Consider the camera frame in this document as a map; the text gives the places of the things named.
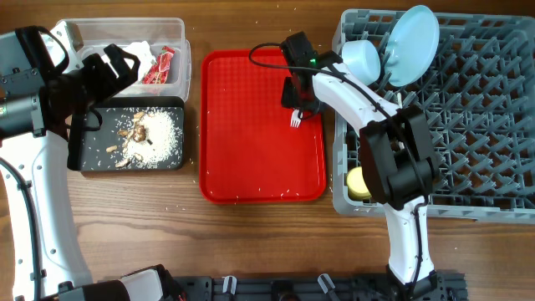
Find black food waste tray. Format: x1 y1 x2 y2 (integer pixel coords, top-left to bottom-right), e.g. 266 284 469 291
67 96 185 172

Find grey dishwasher rack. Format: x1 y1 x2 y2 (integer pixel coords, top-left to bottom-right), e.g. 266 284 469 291
332 8 535 225

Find white plastic spoon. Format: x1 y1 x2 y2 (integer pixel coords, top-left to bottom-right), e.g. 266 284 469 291
396 92 403 109

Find white plastic fork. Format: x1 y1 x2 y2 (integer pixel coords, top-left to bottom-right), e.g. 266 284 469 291
290 110 302 128

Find clear plastic waste bin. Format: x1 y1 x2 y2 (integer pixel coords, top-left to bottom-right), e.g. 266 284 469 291
61 18 191 101

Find light blue rice bowl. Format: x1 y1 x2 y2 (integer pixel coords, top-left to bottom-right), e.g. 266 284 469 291
341 40 381 85

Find light blue plate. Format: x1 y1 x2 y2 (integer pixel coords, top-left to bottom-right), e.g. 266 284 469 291
385 5 440 87

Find red serving tray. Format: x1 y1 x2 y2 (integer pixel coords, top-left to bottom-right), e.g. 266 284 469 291
198 48 327 205

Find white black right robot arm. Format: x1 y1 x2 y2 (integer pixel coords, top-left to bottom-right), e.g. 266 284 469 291
276 32 439 300

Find rice and food scraps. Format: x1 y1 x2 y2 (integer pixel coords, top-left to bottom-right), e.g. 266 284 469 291
105 107 184 170

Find white crumpled tissue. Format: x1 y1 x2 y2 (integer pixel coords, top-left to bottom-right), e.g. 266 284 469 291
124 41 155 82

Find red snack wrapper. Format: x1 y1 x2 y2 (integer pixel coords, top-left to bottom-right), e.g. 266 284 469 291
141 46 176 84

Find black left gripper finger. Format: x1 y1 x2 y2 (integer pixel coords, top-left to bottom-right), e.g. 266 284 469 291
104 43 140 90
67 106 103 170

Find yellow plastic cup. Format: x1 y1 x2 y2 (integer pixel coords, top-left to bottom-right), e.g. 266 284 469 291
346 166 371 200

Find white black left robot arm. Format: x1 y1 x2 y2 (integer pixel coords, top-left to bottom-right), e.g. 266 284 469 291
1 26 188 300

